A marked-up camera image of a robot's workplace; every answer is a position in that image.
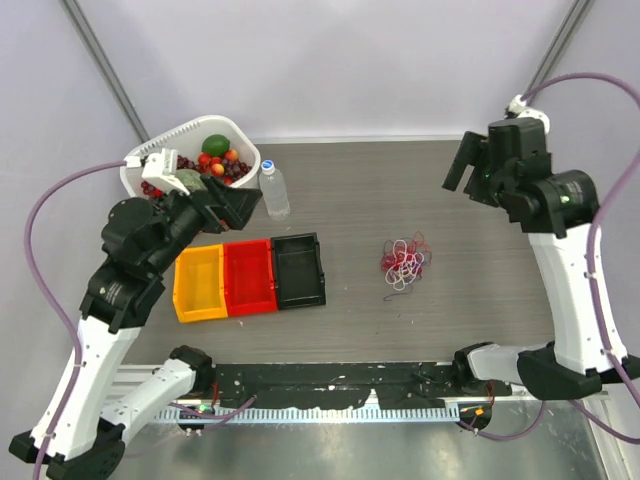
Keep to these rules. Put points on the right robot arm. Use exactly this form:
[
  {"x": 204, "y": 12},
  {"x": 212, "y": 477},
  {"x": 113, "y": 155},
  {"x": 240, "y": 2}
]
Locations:
[{"x": 556, "y": 213}]

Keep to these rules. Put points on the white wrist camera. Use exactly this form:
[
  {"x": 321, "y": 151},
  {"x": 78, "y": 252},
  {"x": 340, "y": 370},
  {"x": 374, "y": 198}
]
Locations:
[
  {"x": 158, "y": 169},
  {"x": 518, "y": 108}
]

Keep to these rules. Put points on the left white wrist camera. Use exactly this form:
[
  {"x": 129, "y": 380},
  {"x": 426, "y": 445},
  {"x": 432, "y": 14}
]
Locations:
[{"x": 158, "y": 169}]

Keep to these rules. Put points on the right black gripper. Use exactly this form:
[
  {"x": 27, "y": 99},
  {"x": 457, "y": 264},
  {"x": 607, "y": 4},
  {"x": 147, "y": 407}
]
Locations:
[{"x": 475, "y": 151}]

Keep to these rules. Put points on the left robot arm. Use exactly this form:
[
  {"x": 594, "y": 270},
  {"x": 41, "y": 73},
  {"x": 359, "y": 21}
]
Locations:
[{"x": 79, "y": 436}]

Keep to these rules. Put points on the green lime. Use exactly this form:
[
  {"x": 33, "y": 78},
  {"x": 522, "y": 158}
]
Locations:
[{"x": 216, "y": 145}]

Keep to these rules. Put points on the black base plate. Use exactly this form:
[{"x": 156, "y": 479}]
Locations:
[{"x": 335, "y": 386}]

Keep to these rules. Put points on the yellow plastic bin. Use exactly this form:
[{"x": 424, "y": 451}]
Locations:
[{"x": 198, "y": 291}]

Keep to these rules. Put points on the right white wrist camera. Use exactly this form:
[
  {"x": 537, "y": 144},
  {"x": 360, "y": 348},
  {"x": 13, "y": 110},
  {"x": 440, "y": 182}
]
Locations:
[{"x": 518, "y": 108}]

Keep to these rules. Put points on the clear water bottle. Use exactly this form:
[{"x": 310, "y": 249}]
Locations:
[{"x": 274, "y": 191}]

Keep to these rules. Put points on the white plastic basket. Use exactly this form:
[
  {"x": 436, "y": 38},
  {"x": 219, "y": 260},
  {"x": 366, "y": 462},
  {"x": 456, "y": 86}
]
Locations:
[{"x": 187, "y": 140}]

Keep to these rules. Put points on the red plastic bin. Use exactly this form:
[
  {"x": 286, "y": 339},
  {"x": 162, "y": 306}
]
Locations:
[{"x": 248, "y": 278}]

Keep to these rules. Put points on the red cherry cluster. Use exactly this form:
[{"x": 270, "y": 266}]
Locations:
[{"x": 220, "y": 166}]

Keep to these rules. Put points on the green melon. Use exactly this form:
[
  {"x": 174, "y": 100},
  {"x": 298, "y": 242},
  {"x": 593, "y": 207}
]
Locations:
[{"x": 190, "y": 179}]

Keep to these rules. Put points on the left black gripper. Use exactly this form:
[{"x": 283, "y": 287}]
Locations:
[{"x": 233, "y": 204}]

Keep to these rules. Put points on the red grape bunch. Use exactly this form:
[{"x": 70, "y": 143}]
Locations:
[{"x": 241, "y": 169}]

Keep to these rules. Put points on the black plastic bin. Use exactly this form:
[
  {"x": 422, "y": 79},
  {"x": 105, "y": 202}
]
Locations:
[{"x": 299, "y": 278}]

